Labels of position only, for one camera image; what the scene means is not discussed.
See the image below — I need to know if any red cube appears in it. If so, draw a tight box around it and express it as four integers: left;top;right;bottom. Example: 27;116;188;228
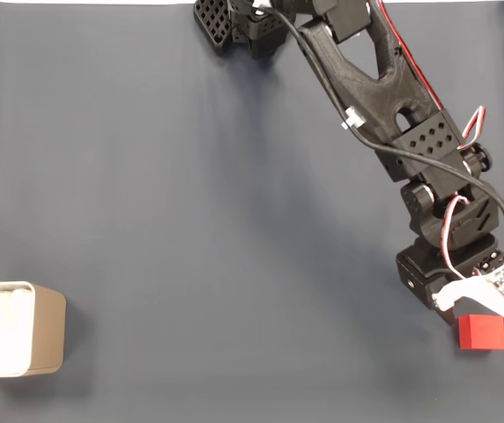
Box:
457;314;504;352

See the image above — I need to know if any beige box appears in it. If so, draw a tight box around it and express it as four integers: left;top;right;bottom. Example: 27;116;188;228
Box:
0;280;67;379

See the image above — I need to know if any blue grey table mat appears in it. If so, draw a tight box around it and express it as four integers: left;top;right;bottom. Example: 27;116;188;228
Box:
0;3;504;423

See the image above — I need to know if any red white black servo cable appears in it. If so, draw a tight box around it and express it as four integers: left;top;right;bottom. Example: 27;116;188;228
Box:
377;0;487;153
440;195;473;282

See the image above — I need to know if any black camera cable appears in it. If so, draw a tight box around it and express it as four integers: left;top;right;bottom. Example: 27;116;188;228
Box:
251;0;504;261

